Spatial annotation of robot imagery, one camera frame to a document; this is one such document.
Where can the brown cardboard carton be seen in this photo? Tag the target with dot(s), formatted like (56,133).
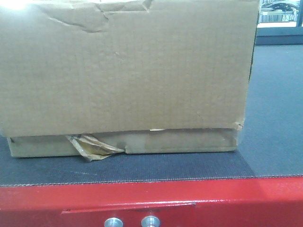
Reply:
(97,78)

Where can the dark grey conveyor belt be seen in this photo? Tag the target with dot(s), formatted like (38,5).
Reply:
(271,142)

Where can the right silver frame bolt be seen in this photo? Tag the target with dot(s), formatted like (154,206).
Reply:
(150,221)

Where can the silver frame bolt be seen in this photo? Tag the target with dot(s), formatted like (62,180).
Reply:
(150,221)
(113,222)

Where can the left silver frame bolt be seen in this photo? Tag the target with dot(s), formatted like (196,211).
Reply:
(113,222)

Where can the grey far conveyor rail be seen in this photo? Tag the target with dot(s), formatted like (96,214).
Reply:
(279,36)

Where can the red conveyor frame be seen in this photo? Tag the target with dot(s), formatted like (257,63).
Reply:
(256,202)

